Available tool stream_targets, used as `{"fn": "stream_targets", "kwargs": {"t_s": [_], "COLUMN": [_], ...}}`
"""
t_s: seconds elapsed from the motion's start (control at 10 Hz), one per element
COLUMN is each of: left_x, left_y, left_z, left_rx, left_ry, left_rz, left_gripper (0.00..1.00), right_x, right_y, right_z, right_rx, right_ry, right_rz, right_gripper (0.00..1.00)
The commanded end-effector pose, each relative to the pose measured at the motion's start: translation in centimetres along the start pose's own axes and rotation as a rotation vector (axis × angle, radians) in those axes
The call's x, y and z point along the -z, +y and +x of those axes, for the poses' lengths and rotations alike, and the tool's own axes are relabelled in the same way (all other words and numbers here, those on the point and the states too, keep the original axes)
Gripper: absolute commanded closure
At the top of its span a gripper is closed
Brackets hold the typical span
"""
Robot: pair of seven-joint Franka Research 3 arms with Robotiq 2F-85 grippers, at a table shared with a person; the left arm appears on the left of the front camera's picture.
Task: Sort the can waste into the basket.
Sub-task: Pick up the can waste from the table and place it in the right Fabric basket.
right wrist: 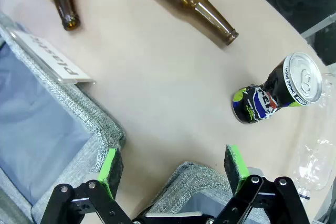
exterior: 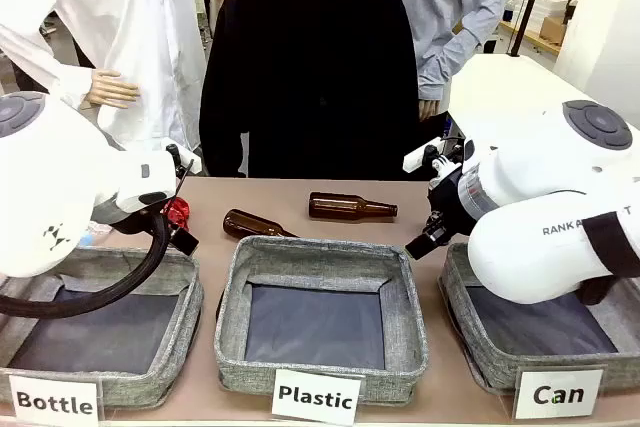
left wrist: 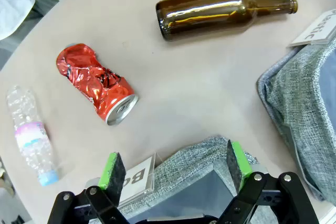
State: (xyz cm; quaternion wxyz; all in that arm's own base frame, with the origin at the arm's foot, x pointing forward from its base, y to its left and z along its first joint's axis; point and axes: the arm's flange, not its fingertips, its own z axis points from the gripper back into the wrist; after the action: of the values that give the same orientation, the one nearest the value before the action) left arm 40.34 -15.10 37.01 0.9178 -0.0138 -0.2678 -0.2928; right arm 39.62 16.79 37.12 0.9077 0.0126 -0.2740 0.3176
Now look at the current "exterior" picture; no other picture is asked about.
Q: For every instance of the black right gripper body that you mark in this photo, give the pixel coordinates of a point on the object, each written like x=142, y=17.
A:
x=447, y=202

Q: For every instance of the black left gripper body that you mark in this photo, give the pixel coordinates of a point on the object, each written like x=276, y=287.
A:
x=142, y=221

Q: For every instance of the crushed red can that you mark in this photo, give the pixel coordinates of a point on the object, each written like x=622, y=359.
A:
x=177, y=212

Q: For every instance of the clear plastic water bottle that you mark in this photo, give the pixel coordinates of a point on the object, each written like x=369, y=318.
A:
x=95, y=237

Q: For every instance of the brown glass bottle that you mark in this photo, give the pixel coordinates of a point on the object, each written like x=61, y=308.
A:
x=245, y=224
x=340, y=207

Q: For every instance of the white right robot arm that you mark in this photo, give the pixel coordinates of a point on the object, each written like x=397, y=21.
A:
x=530, y=257

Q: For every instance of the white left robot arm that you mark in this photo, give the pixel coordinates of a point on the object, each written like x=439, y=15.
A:
x=50, y=172

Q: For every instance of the grey basket labelled Bottle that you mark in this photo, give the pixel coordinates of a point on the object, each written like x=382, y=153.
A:
x=185, y=307

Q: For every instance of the grey basket labelled Plastic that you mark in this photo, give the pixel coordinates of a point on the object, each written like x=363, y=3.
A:
x=400, y=307

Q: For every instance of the grey basket labelled Can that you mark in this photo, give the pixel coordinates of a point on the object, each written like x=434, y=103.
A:
x=465, y=307

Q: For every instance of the white Can label card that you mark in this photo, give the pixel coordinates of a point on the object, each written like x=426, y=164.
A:
x=557, y=393

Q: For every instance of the hand of blue shirt mannequin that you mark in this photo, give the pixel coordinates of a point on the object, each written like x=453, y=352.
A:
x=429, y=111

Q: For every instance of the white side table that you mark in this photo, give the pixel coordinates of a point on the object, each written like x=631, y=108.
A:
x=500, y=84

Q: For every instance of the mannequin hand on hip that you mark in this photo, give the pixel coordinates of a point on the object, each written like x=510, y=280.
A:
x=112, y=89

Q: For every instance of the wooden shelf board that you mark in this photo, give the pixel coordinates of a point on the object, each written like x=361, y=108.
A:
x=530, y=38

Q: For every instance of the white Plastic label card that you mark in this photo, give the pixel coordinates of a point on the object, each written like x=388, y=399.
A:
x=315, y=397

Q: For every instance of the person in black shirt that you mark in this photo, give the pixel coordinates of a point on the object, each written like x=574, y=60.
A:
x=310, y=72

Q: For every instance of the white Bottle label card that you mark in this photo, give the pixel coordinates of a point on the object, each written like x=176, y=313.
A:
x=55, y=399

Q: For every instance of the mannequin in light blue shirt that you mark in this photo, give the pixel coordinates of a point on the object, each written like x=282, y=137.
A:
x=450, y=2

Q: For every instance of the cardboard box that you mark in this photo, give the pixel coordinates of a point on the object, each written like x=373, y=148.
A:
x=554, y=31

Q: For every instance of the mannequin in white shirt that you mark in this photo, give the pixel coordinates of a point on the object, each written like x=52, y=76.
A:
x=125, y=12

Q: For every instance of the black stand pole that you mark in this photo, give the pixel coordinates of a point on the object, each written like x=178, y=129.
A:
x=525, y=2

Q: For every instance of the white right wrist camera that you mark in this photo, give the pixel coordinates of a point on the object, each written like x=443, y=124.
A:
x=415, y=159

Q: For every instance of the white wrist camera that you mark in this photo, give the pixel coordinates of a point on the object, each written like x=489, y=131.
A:
x=186, y=159
x=415, y=159

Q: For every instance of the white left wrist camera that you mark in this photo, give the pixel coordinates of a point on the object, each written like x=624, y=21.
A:
x=186, y=159

